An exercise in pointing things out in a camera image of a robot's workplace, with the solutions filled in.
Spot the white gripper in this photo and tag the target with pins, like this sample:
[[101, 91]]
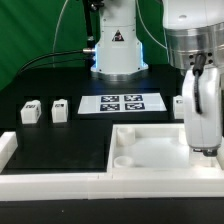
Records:
[[203, 130]]

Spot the white U-shaped fence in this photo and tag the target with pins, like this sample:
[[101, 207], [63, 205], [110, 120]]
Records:
[[96, 185]]

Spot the white tag sheet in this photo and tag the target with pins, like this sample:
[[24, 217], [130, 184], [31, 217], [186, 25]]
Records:
[[142, 102]]

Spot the white square tabletop tray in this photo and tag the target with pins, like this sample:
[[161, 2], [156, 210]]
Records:
[[155, 151]]

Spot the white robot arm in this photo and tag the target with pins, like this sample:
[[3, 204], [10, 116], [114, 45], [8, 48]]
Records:
[[194, 36]]

